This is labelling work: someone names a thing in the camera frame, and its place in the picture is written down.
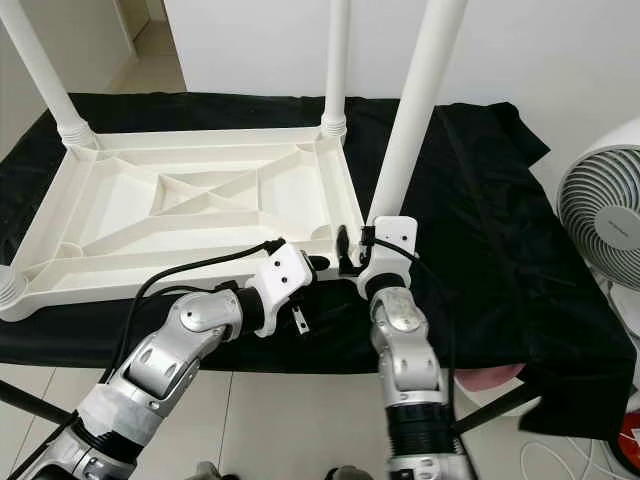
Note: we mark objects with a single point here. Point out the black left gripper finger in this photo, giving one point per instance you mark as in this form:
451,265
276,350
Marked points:
317,263

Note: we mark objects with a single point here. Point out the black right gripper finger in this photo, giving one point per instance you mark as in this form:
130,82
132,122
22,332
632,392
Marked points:
341,248

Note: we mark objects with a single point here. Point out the white plastic table top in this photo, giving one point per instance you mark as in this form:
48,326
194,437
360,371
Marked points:
210,190

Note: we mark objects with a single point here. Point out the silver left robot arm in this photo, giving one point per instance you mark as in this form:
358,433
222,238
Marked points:
170,355

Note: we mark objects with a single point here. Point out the grey robot right leg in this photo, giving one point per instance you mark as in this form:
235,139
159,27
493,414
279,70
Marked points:
348,474

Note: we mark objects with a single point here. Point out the grey robot leg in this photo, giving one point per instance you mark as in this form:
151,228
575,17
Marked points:
208,472
348,474

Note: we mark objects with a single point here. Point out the black fabric table cover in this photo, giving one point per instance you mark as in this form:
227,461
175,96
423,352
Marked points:
530,220

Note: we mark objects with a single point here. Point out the grey robot left leg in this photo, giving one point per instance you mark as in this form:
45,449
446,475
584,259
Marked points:
208,472

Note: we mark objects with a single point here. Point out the black metal table leg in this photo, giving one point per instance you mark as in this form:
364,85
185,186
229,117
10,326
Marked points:
32,400
495,410

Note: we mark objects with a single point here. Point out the red round device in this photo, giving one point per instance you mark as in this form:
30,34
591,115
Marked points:
633,430

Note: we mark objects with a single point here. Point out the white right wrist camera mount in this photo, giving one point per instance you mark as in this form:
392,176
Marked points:
390,245

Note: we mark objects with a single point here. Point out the white pedestal fan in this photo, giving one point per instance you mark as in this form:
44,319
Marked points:
605,215

